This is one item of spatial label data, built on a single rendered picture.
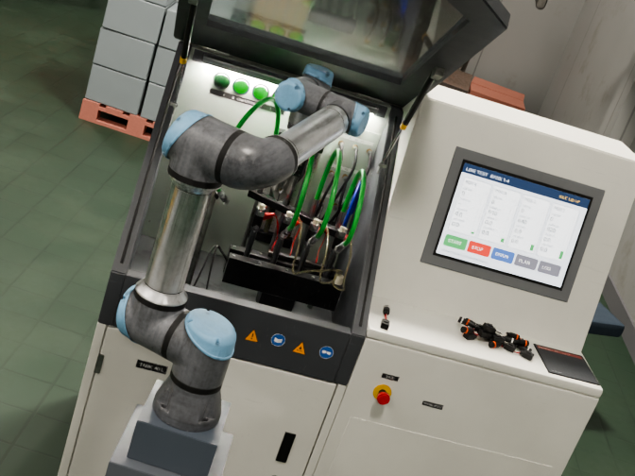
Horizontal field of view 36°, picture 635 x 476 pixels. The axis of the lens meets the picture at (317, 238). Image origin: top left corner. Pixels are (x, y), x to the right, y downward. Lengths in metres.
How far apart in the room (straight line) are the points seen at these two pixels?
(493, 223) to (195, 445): 1.18
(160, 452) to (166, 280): 0.37
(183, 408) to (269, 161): 0.57
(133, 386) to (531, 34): 8.08
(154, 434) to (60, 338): 1.98
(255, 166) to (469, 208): 1.07
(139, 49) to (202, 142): 4.44
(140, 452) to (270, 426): 0.69
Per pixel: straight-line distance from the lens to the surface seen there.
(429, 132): 2.80
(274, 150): 1.94
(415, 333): 2.71
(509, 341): 2.85
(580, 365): 2.95
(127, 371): 2.73
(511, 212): 2.89
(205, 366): 2.08
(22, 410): 3.65
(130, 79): 6.43
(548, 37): 10.35
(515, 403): 2.84
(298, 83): 2.27
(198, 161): 1.95
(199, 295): 2.59
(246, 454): 2.85
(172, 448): 2.16
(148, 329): 2.12
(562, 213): 2.94
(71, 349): 4.03
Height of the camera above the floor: 2.12
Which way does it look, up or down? 22 degrees down
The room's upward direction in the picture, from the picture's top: 19 degrees clockwise
